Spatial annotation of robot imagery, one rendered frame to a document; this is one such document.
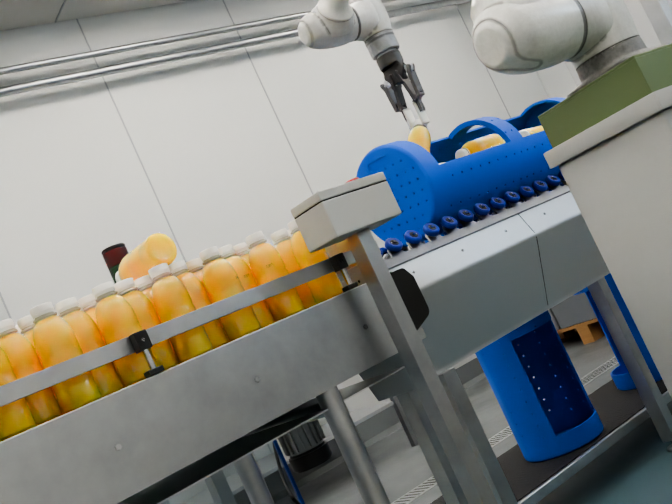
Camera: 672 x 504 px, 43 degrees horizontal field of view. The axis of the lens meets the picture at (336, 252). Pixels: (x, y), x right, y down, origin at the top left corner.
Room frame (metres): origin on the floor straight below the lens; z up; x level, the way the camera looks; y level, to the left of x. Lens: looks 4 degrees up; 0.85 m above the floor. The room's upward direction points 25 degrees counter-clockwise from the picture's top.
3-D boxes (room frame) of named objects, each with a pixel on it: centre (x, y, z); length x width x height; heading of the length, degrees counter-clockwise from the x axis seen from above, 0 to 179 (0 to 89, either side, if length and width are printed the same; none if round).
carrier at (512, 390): (2.96, -0.43, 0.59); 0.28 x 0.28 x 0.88
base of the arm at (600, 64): (1.92, -0.76, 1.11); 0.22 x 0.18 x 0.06; 125
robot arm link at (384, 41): (2.46, -0.38, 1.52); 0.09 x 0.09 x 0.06
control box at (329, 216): (1.78, -0.06, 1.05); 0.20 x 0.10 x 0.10; 132
